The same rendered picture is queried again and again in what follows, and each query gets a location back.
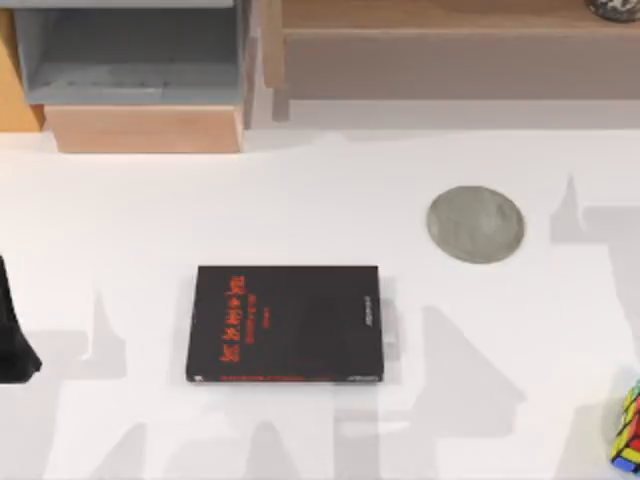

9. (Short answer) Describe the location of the black book with red lettering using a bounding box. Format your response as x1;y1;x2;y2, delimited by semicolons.
185;264;385;385

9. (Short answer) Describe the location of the round grey coaster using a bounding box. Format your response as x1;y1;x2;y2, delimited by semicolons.
426;185;527;265

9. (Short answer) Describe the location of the pale wooden drawer front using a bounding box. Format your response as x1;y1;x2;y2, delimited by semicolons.
43;103;246;154

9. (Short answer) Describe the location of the wooden open shelf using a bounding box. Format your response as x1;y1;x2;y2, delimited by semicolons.
261;0;640;122

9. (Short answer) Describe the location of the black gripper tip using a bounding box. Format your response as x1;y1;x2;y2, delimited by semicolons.
0;255;43;385

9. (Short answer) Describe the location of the orange wooden cupboard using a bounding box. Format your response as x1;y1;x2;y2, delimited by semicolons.
0;9;47;133

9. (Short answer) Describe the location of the multicoloured puzzle cube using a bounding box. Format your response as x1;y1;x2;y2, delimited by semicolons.
609;377;640;472

